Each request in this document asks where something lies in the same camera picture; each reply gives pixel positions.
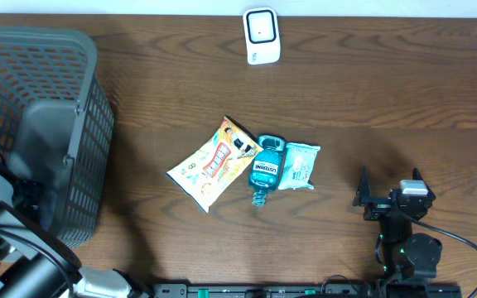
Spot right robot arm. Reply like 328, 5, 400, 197
353, 169, 442, 297

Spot light blue wipes pack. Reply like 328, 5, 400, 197
278, 142, 320, 190

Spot right camera cable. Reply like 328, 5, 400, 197
395, 202, 477, 298

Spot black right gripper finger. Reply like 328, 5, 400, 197
352, 167, 372, 206
411, 167, 434, 199

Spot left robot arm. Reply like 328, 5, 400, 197
0, 153, 154, 298

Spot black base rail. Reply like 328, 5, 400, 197
152, 283, 462, 298

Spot yellow wet wipes bag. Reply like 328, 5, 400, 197
166, 117, 263, 213

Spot teal mouthwash bottle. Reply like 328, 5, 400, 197
248, 134, 287, 208

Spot white barcode scanner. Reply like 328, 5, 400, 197
243, 7, 282, 65

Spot grey plastic shopping basket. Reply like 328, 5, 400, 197
0, 26, 114, 248

